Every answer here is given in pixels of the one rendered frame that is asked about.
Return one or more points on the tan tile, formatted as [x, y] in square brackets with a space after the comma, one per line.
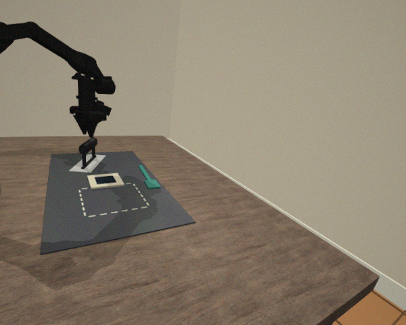
[105, 181]

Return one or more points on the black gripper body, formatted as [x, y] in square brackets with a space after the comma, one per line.
[86, 107]

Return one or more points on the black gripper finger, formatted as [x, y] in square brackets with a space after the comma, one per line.
[90, 126]
[81, 124]

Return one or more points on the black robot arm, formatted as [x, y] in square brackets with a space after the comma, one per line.
[79, 61]

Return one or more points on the teal small trowel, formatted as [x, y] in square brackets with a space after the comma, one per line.
[150, 184]

